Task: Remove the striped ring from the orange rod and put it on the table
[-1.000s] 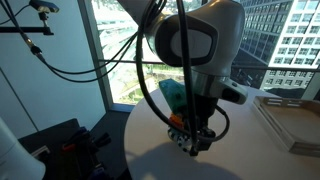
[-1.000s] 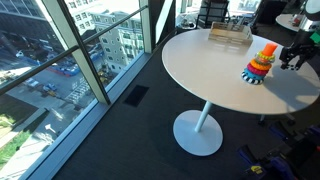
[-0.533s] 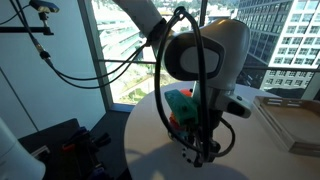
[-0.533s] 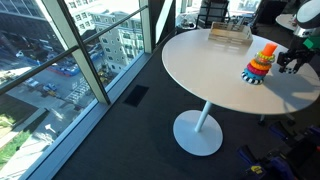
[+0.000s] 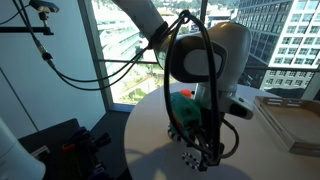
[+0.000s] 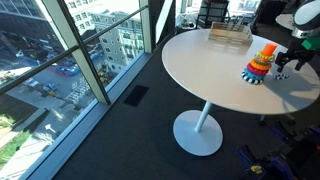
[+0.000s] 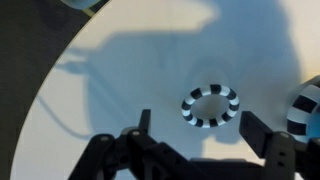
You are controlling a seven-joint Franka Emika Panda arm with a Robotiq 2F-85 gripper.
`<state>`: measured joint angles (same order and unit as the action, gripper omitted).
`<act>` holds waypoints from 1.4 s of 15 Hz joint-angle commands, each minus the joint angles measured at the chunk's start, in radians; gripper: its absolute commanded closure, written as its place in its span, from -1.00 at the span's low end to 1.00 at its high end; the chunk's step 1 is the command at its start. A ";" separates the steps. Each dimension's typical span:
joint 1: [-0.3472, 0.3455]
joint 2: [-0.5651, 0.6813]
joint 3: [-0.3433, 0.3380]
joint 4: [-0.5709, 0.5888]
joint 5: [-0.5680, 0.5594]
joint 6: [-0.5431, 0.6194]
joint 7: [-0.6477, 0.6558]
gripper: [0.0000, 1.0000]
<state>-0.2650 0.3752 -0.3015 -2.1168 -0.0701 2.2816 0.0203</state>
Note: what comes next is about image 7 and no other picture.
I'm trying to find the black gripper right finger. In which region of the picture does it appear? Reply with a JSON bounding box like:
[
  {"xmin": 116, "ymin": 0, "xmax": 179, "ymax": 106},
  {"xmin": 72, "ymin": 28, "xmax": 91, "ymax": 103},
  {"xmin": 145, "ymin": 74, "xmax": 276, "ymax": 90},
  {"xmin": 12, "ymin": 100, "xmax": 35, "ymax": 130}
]
[{"xmin": 239, "ymin": 110, "xmax": 320, "ymax": 180}]

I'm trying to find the small black white striped ring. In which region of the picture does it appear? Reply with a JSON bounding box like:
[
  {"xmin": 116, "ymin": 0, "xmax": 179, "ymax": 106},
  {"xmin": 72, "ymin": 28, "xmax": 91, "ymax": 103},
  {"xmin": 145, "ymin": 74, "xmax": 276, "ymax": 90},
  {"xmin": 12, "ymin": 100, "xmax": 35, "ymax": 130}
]
[{"xmin": 180, "ymin": 83, "xmax": 241, "ymax": 129}]

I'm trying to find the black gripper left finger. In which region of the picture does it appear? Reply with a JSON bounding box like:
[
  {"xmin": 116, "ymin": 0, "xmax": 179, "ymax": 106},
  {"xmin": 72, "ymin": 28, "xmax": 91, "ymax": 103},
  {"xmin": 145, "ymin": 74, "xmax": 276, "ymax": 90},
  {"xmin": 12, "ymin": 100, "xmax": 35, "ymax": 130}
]
[{"xmin": 68, "ymin": 109, "xmax": 208, "ymax": 180}]

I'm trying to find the large black white striped base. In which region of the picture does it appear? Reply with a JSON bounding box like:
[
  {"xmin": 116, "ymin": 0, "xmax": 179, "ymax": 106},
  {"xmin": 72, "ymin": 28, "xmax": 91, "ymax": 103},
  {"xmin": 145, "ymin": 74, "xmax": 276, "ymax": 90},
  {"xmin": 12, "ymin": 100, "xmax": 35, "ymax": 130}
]
[{"xmin": 286, "ymin": 75, "xmax": 320, "ymax": 144}]

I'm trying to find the blue stacker ring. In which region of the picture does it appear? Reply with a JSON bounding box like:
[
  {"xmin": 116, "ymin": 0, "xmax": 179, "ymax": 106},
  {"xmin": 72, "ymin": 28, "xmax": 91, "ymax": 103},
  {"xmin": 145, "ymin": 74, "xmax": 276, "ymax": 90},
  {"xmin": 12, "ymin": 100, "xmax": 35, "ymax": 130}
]
[{"xmin": 304, "ymin": 111, "xmax": 320, "ymax": 142}]

